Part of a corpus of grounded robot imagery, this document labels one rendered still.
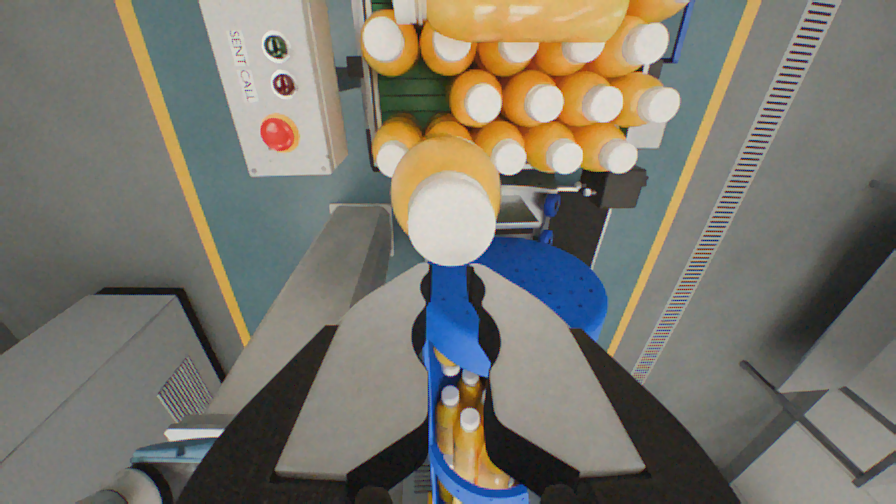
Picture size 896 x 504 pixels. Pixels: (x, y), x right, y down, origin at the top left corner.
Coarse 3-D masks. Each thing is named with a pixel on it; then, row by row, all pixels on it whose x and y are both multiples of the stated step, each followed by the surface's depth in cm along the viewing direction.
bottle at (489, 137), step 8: (496, 120) 43; (504, 120) 43; (472, 128) 49; (480, 128) 44; (488, 128) 42; (496, 128) 41; (504, 128) 40; (512, 128) 41; (472, 136) 47; (480, 136) 42; (488, 136) 41; (496, 136) 40; (504, 136) 40; (512, 136) 40; (520, 136) 41; (480, 144) 42; (488, 144) 40; (496, 144) 39; (520, 144) 40; (488, 152) 41; (496, 168) 41
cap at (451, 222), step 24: (432, 192) 13; (456, 192) 13; (480, 192) 13; (408, 216) 13; (432, 216) 13; (456, 216) 13; (480, 216) 13; (432, 240) 14; (456, 240) 14; (480, 240) 14; (456, 264) 14
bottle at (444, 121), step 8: (440, 112) 52; (448, 112) 52; (432, 120) 48; (440, 120) 45; (448, 120) 43; (456, 120) 45; (432, 128) 42; (440, 128) 41; (448, 128) 40; (456, 128) 40; (464, 128) 42; (464, 136) 40
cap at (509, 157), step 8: (504, 144) 38; (512, 144) 37; (496, 152) 38; (504, 152) 38; (512, 152) 38; (520, 152) 38; (496, 160) 38; (504, 160) 38; (512, 160) 38; (520, 160) 38; (504, 168) 39; (512, 168) 39; (520, 168) 39
